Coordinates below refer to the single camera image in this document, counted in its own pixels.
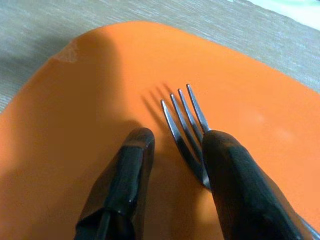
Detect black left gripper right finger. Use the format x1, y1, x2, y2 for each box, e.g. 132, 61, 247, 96
201, 129, 317, 240

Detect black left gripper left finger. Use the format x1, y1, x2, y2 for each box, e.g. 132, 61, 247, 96
74, 127, 156, 240

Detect steel fork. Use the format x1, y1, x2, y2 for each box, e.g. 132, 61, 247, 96
159, 83, 320, 240

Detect orange plastic plate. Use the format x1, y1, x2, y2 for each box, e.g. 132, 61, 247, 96
0, 21, 320, 240

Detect beige woven counter mat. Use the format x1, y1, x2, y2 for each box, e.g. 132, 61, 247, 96
0, 0, 320, 113

